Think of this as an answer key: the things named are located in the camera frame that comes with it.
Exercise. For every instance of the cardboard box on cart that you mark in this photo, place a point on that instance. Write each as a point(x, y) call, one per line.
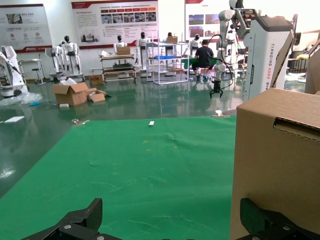
point(123, 50)

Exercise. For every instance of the large open cardboard box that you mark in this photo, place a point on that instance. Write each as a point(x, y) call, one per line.
point(72, 96)

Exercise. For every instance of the tall white robot tower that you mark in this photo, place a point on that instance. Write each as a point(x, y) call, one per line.
point(260, 50)

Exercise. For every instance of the black round stool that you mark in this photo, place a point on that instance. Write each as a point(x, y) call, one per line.
point(38, 75)

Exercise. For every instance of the clear plastic wrap pile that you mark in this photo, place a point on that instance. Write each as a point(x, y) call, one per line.
point(27, 97)

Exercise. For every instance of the small white foam block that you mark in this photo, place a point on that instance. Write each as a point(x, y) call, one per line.
point(64, 105)

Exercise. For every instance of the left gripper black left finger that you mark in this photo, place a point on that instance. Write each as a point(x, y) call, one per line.
point(94, 215)

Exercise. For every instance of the wall poster with photo row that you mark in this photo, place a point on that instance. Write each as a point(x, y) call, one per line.
point(87, 20)

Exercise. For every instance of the white tube frame rack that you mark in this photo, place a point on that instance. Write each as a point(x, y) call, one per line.
point(152, 70)

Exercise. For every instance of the small cardboard box on rack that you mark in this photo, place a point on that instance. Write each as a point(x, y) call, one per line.
point(172, 39)

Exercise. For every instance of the white foam slab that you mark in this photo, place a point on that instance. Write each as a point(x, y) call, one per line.
point(13, 120)

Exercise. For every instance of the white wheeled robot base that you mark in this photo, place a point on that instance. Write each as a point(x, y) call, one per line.
point(11, 75)

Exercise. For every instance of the green tablecloth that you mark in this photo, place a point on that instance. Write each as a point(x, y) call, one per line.
point(137, 170)

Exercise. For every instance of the brown cardboard paper box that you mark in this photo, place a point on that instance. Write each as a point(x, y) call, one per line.
point(267, 162)

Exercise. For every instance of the closed brown carton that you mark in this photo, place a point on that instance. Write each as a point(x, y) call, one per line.
point(95, 80)

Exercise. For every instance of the black claw gripper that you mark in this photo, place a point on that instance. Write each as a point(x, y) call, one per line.
point(216, 90)

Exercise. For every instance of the grey industrial robot arm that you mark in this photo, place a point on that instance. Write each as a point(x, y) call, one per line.
point(224, 32)

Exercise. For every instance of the metal shelf cart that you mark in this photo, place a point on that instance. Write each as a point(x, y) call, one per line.
point(117, 72)

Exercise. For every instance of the small open cardboard box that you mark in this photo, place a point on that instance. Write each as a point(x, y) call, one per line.
point(97, 97)

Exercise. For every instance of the blue plastic tray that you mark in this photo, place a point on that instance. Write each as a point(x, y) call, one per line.
point(162, 57)

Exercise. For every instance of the seated person black shirt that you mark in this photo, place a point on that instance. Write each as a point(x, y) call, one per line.
point(203, 53)

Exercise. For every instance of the wall poster with round icons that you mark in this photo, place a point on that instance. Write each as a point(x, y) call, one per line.
point(25, 25)

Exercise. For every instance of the small white label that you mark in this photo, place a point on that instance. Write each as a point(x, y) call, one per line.
point(151, 123)

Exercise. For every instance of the wall poster with dark photos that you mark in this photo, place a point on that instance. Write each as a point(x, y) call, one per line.
point(197, 20)

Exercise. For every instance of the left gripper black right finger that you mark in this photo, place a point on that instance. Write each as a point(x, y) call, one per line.
point(250, 217)

